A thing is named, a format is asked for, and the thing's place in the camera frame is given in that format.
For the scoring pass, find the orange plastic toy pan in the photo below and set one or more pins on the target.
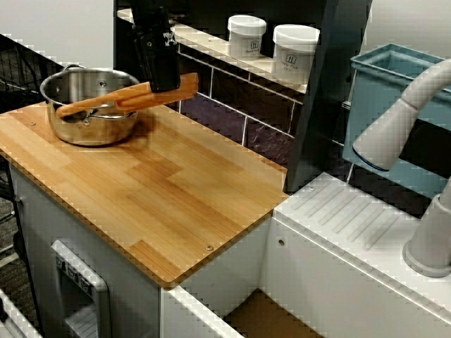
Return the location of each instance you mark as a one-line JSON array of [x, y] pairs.
[[134, 98]]

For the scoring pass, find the stainless steel pot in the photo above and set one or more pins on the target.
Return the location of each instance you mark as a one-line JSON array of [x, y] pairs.
[[91, 130]]

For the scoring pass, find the teal plastic bin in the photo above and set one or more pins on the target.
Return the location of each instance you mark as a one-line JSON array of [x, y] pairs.
[[373, 112]]

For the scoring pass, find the dark grey upright panel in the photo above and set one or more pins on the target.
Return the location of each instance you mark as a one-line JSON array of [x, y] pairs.
[[327, 105], [121, 42]]

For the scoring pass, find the aluminium frame rail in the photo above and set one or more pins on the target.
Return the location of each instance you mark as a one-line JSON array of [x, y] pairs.
[[10, 317]]

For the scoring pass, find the white lidded spice jar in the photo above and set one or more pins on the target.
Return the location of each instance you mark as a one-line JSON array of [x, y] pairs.
[[246, 35], [294, 53]]

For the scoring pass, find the dark tiled backsplash shelf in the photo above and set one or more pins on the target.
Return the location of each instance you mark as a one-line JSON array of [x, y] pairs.
[[218, 116]]

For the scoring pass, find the grey toy faucet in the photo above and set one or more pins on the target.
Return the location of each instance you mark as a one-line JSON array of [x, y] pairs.
[[430, 243]]

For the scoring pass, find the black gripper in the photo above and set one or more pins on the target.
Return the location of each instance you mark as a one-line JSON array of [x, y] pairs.
[[151, 23]]

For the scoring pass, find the black mesh crate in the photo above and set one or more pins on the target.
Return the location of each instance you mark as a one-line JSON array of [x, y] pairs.
[[21, 70]]

